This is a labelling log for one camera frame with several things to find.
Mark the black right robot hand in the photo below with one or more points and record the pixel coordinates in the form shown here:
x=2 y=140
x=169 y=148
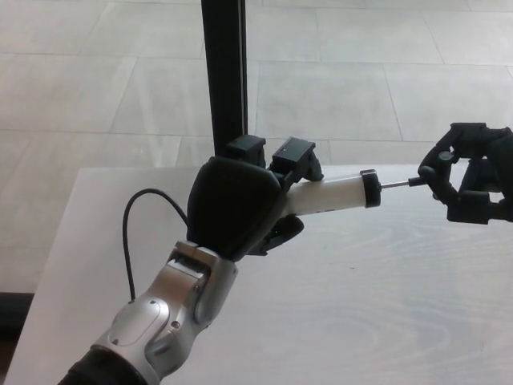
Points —
x=501 y=160

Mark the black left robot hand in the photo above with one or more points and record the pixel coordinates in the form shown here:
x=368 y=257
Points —
x=232 y=204

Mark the black base under table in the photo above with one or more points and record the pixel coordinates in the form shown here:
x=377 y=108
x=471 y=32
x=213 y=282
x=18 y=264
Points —
x=12 y=313

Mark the black metal post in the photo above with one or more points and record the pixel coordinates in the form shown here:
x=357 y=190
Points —
x=226 y=72

